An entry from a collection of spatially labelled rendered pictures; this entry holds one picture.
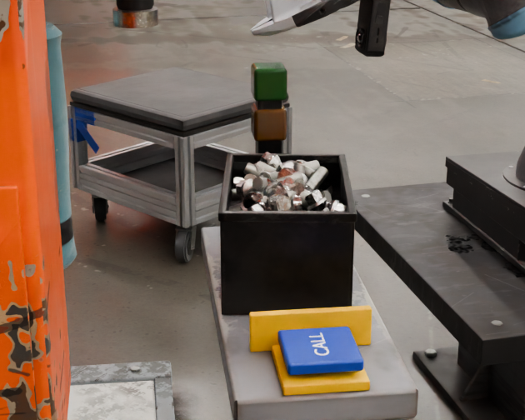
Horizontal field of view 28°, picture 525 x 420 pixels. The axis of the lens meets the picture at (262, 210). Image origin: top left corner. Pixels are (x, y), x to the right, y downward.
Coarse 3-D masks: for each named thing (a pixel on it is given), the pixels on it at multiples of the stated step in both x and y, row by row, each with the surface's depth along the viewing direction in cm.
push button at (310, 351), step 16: (288, 336) 99; (304, 336) 99; (320, 336) 99; (336, 336) 99; (352, 336) 99; (288, 352) 96; (304, 352) 96; (320, 352) 96; (336, 352) 96; (352, 352) 96; (288, 368) 94; (304, 368) 94; (320, 368) 94; (336, 368) 94; (352, 368) 95
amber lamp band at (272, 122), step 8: (256, 112) 125; (264, 112) 125; (272, 112) 125; (280, 112) 125; (256, 120) 125; (264, 120) 125; (272, 120) 125; (280, 120) 126; (256, 128) 126; (264, 128) 126; (272, 128) 126; (280, 128) 126; (256, 136) 126; (264, 136) 126; (272, 136) 126; (280, 136) 126
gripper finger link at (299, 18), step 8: (328, 0) 124; (336, 0) 124; (344, 0) 124; (312, 8) 125; (320, 8) 124; (328, 8) 124; (336, 8) 124; (296, 16) 125; (304, 16) 125; (312, 16) 125; (320, 16) 125; (296, 24) 125; (304, 24) 125
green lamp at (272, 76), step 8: (256, 64) 125; (264, 64) 125; (272, 64) 125; (280, 64) 125; (256, 72) 123; (264, 72) 123; (272, 72) 123; (280, 72) 124; (256, 80) 124; (264, 80) 124; (272, 80) 124; (280, 80) 124; (256, 88) 124; (264, 88) 124; (272, 88) 124; (280, 88) 124; (256, 96) 124; (264, 96) 124; (272, 96) 124; (280, 96) 125
